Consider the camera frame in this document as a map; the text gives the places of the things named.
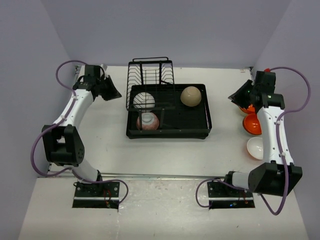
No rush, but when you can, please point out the beige round bowl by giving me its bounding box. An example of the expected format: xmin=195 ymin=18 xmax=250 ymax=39
xmin=180 ymin=86 xmax=202 ymax=107

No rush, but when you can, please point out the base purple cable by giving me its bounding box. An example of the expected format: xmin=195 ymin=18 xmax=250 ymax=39
xmin=195 ymin=177 xmax=247 ymax=208
xmin=72 ymin=179 xmax=130 ymax=204

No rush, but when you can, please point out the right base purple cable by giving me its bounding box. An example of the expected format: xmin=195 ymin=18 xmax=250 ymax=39
xmin=195 ymin=177 xmax=247 ymax=208

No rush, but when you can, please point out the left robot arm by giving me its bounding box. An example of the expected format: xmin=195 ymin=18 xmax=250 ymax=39
xmin=41 ymin=64 xmax=122 ymax=197

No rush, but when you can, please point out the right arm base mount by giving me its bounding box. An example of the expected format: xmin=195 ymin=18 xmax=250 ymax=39
xmin=207 ymin=181 xmax=255 ymax=209

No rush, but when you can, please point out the red patterned bowl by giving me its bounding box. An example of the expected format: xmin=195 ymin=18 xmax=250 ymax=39
xmin=136 ymin=112 xmax=160 ymax=130

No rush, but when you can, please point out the black wire plate rack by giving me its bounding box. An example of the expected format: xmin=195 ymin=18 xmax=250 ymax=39
xmin=126 ymin=56 xmax=176 ymax=111

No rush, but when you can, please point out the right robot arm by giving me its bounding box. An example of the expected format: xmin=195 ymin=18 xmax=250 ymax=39
xmin=223 ymin=71 xmax=303 ymax=197

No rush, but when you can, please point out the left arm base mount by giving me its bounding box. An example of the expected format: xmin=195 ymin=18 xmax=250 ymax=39
xmin=72 ymin=181 xmax=120 ymax=210

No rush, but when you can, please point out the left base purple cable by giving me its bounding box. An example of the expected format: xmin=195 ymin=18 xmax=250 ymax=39
xmin=72 ymin=179 xmax=130 ymax=204

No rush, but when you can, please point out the black dish rack tray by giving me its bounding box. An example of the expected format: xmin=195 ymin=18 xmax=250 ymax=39
xmin=126 ymin=83 xmax=212 ymax=139

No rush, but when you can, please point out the orange white bowl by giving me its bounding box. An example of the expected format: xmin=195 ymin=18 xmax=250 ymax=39
xmin=246 ymin=137 xmax=264 ymax=160

